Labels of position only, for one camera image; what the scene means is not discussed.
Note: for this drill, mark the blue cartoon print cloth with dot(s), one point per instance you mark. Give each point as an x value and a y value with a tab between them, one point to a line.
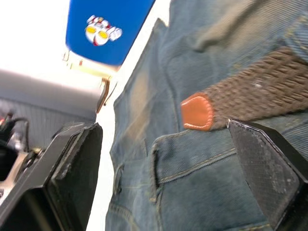
108	29

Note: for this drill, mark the blue denim shorts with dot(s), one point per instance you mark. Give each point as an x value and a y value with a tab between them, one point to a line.
192	125

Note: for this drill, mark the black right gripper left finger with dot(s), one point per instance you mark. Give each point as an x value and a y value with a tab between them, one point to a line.
65	178

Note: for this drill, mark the brown braided belt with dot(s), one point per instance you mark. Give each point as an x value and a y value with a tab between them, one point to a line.
252	96

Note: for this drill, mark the silver robot torso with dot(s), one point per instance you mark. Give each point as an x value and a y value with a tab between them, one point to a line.
12	154

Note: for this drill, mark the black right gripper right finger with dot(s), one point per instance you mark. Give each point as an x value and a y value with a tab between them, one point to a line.
267	166

